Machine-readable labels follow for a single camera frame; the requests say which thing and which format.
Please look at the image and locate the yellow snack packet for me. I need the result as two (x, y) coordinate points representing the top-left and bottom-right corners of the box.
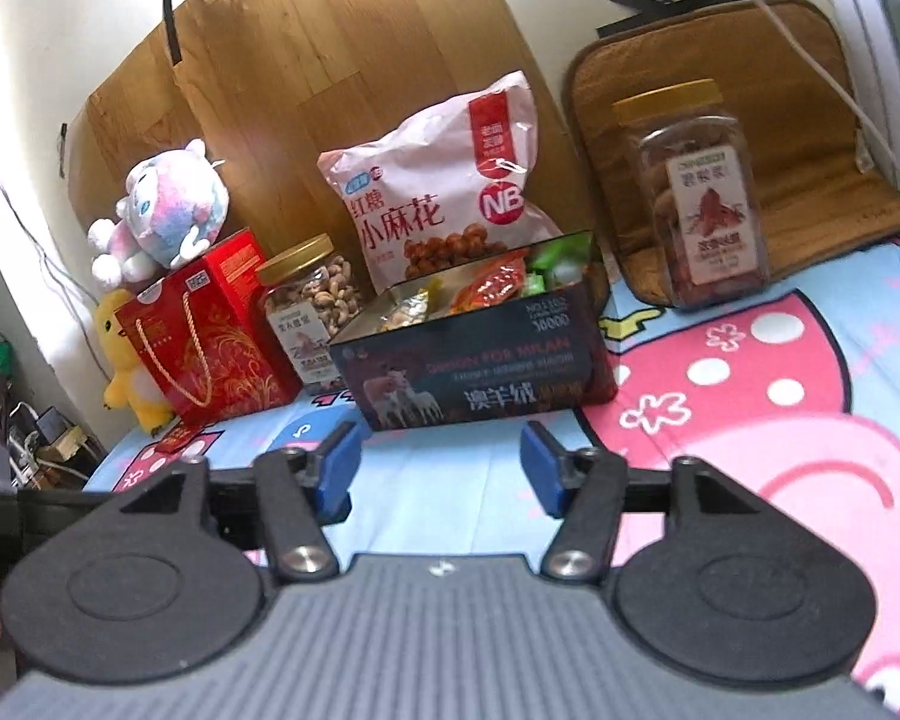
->
(412, 275), (458, 308)

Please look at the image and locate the wooden board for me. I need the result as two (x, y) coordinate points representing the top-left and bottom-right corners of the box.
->
(67, 0), (608, 293)

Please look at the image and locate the red gift box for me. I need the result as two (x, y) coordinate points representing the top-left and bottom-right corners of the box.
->
(115, 229), (305, 425)

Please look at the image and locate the clear nut snack packet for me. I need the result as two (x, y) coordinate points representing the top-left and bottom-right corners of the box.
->
(375, 292), (432, 332)

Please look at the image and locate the red label jar, gold lid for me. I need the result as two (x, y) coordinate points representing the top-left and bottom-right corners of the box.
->
(611, 79), (770, 308)

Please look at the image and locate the light green snack packet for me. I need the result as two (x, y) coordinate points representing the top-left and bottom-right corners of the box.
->
(527, 238), (573, 276)

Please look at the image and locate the white cable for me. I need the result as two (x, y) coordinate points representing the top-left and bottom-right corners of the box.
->
(682, 0), (900, 197)

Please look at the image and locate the pink blue plush toy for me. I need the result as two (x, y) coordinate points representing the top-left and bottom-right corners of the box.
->
(86, 136), (232, 290)

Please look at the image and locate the large pink snack bag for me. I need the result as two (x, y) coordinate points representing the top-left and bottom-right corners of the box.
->
(316, 71), (563, 297)

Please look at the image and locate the black tape strip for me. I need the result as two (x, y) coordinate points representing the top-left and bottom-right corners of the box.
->
(161, 0), (185, 65)

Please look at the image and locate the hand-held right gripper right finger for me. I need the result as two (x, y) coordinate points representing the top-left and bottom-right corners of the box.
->
(520, 422), (770, 584)

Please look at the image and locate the small red envelope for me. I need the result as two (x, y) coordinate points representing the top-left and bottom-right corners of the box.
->
(154, 424), (202, 457)

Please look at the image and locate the beige power strip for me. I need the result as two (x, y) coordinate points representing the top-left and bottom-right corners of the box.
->
(34, 424), (91, 467)

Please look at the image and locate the printed cartoon bed sheet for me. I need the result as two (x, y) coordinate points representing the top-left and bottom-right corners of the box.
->
(82, 225), (900, 720)

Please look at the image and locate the yellow plush toy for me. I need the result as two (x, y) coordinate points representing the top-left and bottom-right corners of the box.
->
(94, 289), (175, 436)

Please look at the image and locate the black cardboard box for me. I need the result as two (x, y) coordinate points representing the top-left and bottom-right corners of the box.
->
(328, 231), (620, 432)

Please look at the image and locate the orange snack packet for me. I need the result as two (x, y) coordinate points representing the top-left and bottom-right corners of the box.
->
(450, 259), (531, 314)

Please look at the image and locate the brown seat cushion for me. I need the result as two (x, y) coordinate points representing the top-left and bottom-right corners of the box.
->
(562, 0), (900, 308)

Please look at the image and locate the cashew jar with gold lid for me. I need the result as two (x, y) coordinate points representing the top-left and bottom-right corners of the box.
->
(256, 234), (368, 391)

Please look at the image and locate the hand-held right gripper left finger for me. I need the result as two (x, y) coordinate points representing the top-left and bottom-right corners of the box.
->
(112, 422), (362, 584)

